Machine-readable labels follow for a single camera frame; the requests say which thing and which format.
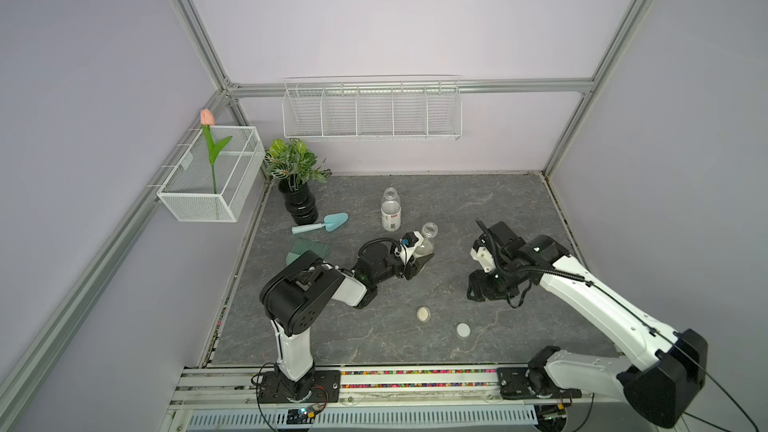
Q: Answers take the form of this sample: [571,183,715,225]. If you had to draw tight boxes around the white wire basket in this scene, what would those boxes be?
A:
[148,125,265,223]

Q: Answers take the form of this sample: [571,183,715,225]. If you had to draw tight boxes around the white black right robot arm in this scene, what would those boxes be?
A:
[466,222,709,429]

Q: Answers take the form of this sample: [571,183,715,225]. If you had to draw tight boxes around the cream bottle cap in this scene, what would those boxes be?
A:
[416,306,431,322]

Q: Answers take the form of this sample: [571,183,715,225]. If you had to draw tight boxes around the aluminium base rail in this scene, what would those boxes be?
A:
[170,365,637,409]

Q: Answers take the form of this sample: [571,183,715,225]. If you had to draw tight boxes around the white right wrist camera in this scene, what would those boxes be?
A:
[470,239,496,274]

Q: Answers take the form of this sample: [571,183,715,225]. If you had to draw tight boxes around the aluminium frame profiles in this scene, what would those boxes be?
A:
[1,0,653,431]

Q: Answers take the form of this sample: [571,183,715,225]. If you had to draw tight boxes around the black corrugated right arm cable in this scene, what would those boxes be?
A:
[475,218,679,337]

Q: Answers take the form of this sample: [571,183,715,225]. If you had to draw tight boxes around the light blue plastic trowel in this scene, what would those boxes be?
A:
[291,212,349,235]

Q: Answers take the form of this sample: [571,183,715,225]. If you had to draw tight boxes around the clear bottle red cream label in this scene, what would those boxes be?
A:
[414,222,438,257]

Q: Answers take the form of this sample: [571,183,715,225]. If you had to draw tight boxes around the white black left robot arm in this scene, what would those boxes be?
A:
[259,231,434,386]

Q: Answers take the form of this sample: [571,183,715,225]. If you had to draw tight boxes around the clear bottle yellow white label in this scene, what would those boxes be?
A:
[381,187,402,232]

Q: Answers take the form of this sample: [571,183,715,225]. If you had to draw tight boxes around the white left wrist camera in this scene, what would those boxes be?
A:
[396,231,422,265]

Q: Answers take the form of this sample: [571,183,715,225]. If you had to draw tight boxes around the black glossy plant vase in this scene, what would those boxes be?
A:
[278,179,319,225]

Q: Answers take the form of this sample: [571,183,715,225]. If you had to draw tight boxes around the grey slotted cable duct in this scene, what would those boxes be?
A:
[184,405,539,431]

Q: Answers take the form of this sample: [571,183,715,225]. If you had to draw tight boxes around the pink artificial tulip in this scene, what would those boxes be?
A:
[200,109,232,194]

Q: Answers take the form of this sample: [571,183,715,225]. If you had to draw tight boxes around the white wire wall shelf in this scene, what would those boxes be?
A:
[282,75,463,141]

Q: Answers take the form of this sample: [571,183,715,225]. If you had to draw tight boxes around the green artificial leafy plant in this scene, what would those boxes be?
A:
[265,138,332,192]

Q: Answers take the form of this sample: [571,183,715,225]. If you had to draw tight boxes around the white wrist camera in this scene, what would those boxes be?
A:
[396,231,422,265]
[470,239,496,274]

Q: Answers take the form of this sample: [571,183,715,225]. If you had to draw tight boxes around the green hand brush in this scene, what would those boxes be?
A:
[288,238,332,259]

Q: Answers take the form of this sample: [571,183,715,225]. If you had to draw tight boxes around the white bottle cap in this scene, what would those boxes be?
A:
[456,323,471,338]

